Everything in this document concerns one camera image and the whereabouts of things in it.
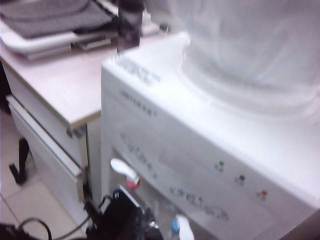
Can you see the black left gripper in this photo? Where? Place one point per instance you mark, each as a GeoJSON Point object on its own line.
{"type": "Point", "coordinates": [151, 232]}

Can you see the blue-collared white water tap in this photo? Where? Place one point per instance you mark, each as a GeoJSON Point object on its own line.
{"type": "Point", "coordinates": [183, 228]}

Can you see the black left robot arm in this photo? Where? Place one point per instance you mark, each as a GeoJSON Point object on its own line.
{"type": "Point", "coordinates": [112, 232]}

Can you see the red-collared white water tap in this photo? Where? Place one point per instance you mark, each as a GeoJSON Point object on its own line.
{"type": "Point", "coordinates": [125, 170]}

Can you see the white water dispenser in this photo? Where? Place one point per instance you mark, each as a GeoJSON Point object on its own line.
{"type": "Point", "coordinates": [200, 140]}

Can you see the small grey desk object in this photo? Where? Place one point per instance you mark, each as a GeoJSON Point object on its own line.
{"type": "Point", "coordinates": [164, 27]}

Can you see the plastic-wrapped water jug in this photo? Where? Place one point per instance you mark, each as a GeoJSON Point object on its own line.
{"type": "Point", "coordinates": [250, 50]}

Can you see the white drawer cabinet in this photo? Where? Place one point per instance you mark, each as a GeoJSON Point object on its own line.
{"type": "Point", "coordinates": [45, 145]}

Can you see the black floor stand leg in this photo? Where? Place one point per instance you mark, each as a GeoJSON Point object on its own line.
{"type": "Point", "coordinates": [21, 162]}

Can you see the grey bottle with black lid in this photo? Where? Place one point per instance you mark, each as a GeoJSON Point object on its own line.
{"type": "Point", "coordinates": [128, 25]}

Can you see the white monitor riser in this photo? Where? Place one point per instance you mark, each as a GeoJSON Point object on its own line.
{"type": "Point", "coordinates": [37, 43]}

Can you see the grey felt sleeve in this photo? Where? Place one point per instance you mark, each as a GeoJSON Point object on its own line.
{"type": "Point", "coordinates": [50, 17]}

